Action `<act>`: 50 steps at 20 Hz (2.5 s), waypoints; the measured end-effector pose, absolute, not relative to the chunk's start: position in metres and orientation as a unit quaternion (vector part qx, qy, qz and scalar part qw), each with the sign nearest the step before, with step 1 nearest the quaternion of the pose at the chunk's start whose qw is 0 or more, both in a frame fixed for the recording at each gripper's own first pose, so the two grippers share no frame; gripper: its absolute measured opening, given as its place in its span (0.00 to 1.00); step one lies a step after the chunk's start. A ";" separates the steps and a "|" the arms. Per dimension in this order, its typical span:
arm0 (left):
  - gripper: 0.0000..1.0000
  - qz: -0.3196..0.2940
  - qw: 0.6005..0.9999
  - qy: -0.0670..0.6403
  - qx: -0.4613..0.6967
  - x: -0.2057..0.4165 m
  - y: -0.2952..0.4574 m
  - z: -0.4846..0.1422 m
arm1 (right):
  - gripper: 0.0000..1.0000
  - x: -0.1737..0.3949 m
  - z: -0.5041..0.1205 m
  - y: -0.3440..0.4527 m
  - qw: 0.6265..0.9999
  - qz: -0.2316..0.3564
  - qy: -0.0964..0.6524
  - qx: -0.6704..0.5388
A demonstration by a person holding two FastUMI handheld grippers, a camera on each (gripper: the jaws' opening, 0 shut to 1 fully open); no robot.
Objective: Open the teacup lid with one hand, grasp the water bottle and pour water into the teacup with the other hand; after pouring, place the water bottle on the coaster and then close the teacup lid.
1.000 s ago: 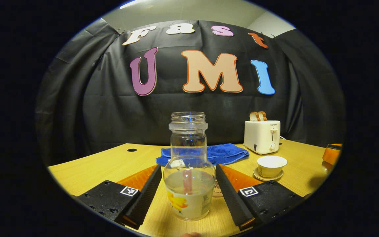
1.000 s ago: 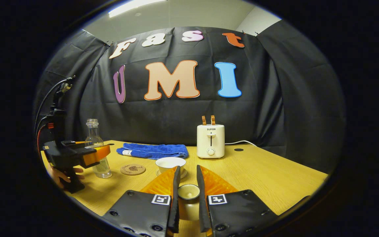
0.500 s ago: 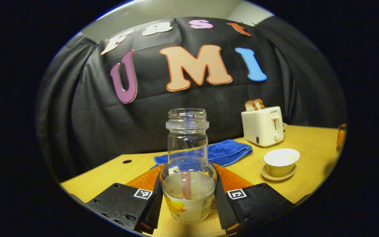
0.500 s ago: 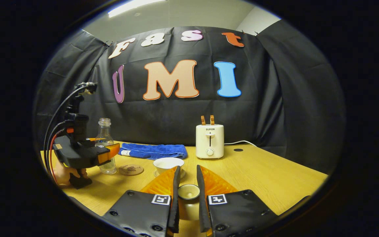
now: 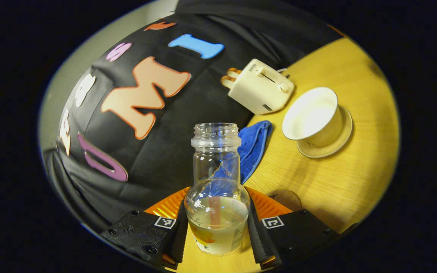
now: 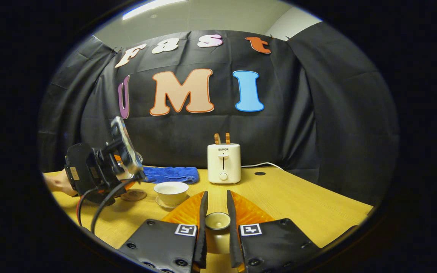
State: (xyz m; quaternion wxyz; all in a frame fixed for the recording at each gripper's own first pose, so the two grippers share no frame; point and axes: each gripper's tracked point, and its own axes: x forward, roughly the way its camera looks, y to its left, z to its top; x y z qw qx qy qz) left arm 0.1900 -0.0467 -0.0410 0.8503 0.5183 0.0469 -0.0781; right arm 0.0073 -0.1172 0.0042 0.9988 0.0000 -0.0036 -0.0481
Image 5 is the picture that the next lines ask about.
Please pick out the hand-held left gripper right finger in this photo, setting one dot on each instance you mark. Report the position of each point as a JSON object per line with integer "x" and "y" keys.
{"x": 260, "y": 242}

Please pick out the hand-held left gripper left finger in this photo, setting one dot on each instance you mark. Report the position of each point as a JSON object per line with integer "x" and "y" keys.
{"x": 139, "y": 231}

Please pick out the clear glass water bottle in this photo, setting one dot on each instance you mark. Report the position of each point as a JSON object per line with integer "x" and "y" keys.
{"x": 216, "y": 223}

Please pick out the round brown coaster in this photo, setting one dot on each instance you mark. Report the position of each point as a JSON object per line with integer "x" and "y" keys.
{"x": 286, "y": 198}

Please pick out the cream ceramic teacup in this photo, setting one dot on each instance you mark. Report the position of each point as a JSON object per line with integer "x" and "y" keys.
{"x": 313, "y": 113}

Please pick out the black backdrop cloth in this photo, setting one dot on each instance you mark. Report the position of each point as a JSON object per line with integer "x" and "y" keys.
{"x": 173, "y": 159}

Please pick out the blue towel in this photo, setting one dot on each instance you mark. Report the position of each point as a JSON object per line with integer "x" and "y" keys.
{"x": 254, "y": 148}

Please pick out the cream ceramic saucer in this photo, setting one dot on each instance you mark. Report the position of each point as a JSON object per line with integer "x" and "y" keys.
{"x": 336, "y": 146}

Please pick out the cream toaster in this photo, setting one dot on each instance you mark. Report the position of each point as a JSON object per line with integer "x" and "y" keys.
{"x": 258, "y": 89}

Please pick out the toast bread slice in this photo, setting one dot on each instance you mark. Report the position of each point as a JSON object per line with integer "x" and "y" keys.
{"x": 228, "y": 80}
{"x": 235, "y": 71}

